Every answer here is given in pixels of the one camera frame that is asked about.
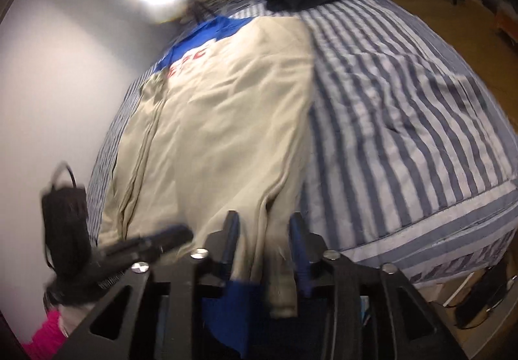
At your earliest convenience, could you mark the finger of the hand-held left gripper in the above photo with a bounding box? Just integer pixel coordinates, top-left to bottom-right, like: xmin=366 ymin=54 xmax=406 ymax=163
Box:
xmin=97 ymin=224 xmax=194 ymax=261

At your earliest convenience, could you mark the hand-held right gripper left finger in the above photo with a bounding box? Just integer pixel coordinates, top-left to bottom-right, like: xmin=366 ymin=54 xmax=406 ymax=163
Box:
xmin=57 ymin=211 xmax=240 ymax=360

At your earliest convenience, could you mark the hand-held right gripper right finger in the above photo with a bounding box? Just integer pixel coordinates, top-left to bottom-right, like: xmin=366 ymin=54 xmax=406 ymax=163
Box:
xmin=290 ymin=213 xmax=466 ymax=360

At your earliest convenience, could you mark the beige and blue jacket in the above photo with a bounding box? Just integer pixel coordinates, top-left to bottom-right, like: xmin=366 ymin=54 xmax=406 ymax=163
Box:
xmin=98 ymin=16 xmax=316 ymax=360

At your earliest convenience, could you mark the person's left forearm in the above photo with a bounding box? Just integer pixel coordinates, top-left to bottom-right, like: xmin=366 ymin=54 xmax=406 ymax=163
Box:
xmin=22 ymin=309 xmax=67 ymax=358

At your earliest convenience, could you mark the black bag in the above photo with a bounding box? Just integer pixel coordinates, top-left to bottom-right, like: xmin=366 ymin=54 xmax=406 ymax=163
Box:
xmin=453 ymin=267 xmax=516 ymax=328

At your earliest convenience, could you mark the blue white striped quilt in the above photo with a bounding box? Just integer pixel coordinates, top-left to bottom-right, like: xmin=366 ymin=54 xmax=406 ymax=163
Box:
xmin=87 ymin=0 xmax=518 ymax=288

